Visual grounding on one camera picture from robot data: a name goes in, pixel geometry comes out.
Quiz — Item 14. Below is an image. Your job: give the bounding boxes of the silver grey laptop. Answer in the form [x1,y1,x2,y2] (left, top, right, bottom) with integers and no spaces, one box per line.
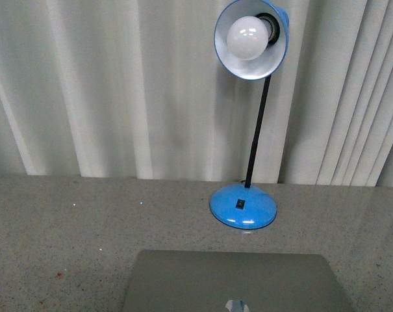
[123,250,353,311]

